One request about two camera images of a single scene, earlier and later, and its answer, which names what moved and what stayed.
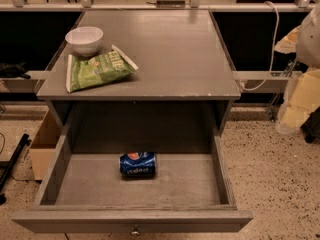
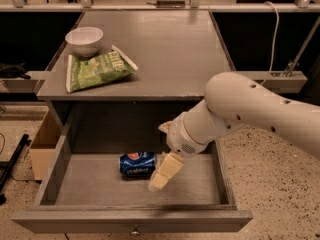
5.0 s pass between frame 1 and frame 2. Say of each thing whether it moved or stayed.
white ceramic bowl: stayed
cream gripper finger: moved
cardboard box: stayed
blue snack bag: stayed
